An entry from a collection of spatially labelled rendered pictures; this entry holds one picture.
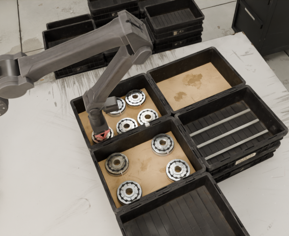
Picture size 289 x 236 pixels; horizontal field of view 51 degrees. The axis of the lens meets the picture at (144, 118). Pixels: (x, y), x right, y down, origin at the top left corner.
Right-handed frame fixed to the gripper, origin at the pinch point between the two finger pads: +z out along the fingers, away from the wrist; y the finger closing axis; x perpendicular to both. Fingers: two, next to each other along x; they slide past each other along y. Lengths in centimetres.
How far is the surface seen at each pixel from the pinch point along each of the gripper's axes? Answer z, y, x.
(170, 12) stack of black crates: 36, 114, -91
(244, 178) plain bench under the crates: 20, -39, -53
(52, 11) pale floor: 83, 241, -5
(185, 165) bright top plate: 3.5, -28.8, -27.4
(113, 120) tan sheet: 5.8, 9.0, -8.2
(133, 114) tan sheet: 5.7, 7.9, -18.1
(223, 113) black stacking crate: 6, -11, -58
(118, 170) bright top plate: 3.7, -18.6, -0.7
